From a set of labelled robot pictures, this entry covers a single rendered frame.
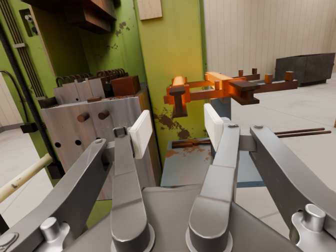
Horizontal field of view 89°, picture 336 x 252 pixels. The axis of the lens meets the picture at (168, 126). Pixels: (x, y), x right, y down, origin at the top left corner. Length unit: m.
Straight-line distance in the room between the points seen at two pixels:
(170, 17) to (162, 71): 0.21
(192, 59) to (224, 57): 4.65
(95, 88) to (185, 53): 0.40
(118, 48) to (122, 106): 0.61
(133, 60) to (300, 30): 6.26
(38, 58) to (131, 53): 0.49
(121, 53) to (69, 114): 0.59
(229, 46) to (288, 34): 1.94
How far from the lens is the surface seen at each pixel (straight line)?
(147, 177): 0.76
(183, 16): 0.82
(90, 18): 0.89
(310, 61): 5.40
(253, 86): 0.30
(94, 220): 1.01
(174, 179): 0.54
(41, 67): 1.00
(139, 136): 0.16
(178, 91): 0.28
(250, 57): 5.90
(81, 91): 0.76
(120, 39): 1.19
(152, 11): 0.81
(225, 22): 5.52
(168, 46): 0.80
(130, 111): 0.64
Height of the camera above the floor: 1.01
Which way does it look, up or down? 20 degrees down
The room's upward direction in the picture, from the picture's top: 8 degrees counter-clockwise
